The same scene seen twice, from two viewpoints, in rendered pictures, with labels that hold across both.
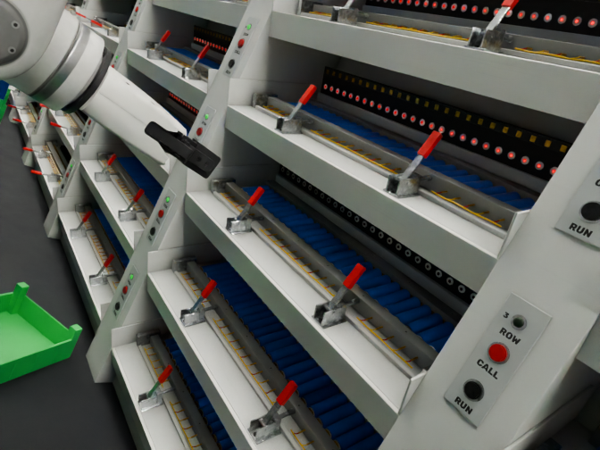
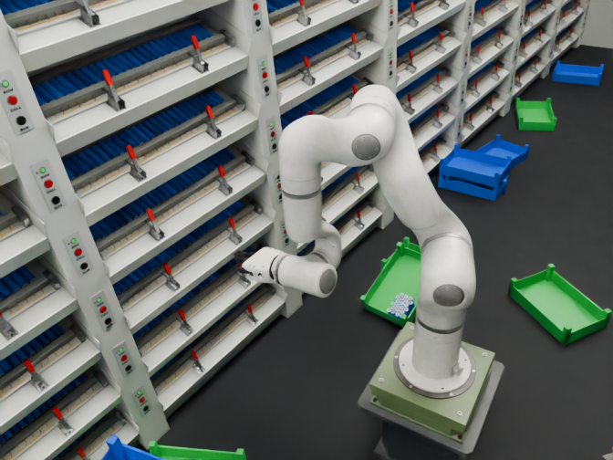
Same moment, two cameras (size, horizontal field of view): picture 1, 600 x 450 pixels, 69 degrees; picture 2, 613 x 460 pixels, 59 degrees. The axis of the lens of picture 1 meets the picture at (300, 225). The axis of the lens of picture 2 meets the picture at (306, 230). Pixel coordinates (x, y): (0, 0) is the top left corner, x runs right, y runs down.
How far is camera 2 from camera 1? 1.64 m
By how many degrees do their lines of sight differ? 87
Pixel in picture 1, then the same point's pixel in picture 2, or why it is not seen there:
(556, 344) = not seen: hidden behind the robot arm
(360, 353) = (250, 229)
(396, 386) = (261, 220)
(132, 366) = (175, 391)
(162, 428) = (212, 356)
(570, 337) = not seen: hidden behind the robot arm
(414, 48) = (199, 154)
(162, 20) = not seen: outside the picture
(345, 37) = (160, 178)
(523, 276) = (272, 169)
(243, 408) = (235, 292)
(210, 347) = (204, 315)
